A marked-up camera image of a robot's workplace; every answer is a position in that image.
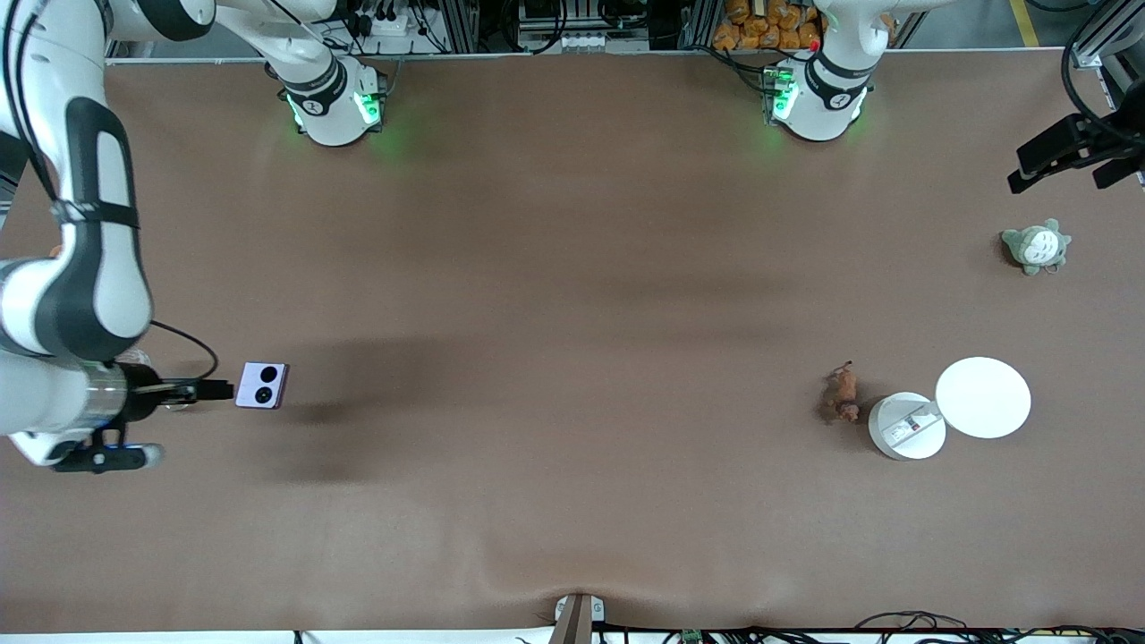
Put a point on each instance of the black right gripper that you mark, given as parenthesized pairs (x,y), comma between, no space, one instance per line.
(143,394)

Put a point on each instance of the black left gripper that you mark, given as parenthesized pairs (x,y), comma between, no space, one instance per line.
(1088,142)

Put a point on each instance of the lilac folding phone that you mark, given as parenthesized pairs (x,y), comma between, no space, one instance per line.
(261,385)

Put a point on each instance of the brown lion statue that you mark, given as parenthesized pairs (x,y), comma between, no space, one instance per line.
(842,395)

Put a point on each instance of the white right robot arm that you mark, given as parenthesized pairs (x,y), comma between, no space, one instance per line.
(89,295)

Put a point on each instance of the small clear plastic cup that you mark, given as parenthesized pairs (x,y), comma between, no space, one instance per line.
(179,406)

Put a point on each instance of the grey green plush toy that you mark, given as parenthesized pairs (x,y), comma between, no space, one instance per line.
(1036,247)

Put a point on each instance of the white round lid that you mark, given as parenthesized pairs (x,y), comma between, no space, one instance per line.
(983,397)

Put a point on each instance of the white round box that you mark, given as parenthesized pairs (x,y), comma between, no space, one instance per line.
(905,427)

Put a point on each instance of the orange packaged goods pile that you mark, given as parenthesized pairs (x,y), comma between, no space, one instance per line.
(769,25)

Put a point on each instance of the white power strip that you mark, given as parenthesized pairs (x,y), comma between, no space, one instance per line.
(385,22)

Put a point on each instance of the white socket bar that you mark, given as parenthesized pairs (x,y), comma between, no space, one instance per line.
(581,41)

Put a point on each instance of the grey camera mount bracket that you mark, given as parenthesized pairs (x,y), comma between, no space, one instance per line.
(577,617)

